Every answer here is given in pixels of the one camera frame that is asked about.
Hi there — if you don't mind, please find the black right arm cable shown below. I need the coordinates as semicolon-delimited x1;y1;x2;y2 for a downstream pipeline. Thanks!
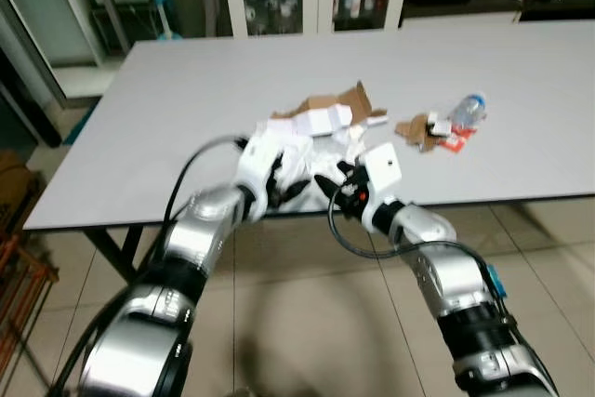
327;194;510;324

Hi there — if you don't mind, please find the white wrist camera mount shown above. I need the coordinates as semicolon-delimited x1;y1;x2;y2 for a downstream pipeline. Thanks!
361;142;406;203
236;134;290;196

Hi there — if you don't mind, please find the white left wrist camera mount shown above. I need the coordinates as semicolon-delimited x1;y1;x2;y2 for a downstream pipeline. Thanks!
236;134;290;196

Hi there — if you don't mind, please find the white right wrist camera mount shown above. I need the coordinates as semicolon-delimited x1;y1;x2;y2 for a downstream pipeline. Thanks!
361;142;406;203

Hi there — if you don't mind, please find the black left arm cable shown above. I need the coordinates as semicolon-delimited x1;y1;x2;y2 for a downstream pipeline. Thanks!
156;135;250;263

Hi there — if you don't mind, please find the white framed panel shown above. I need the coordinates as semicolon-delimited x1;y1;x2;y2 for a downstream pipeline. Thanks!
0;0;109;71

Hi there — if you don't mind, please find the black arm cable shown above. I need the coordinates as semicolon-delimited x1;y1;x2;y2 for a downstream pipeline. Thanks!
327;194;510;324
156;135;250;263

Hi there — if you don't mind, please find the torn brown cardboard scrap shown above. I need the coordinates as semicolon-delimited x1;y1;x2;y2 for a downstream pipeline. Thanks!
394;113;443;152

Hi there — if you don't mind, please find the crumpled white paper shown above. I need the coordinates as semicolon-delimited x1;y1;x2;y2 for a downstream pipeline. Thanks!
251;129;375;186

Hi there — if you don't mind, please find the orange metal rack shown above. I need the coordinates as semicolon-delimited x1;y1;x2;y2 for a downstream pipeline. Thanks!
0;228;60;367

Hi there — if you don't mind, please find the brown cardboard carton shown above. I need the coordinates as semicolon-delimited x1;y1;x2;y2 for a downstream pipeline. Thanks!
0;150;44;231

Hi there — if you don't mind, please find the small white box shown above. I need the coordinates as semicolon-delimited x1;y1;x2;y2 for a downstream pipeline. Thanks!
425;113;453;136

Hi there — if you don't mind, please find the red flat packet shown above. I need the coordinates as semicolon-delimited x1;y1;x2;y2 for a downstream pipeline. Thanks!
436;127;476;152

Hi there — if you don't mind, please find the large grey table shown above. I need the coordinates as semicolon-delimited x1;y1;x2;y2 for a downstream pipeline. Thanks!
22;20;595;283

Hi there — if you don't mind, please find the white paper carton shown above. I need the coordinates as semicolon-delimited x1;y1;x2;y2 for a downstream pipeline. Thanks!
269;104;355;141

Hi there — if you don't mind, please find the clear plastic bottle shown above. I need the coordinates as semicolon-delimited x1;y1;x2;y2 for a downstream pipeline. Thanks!
447;92;488;131

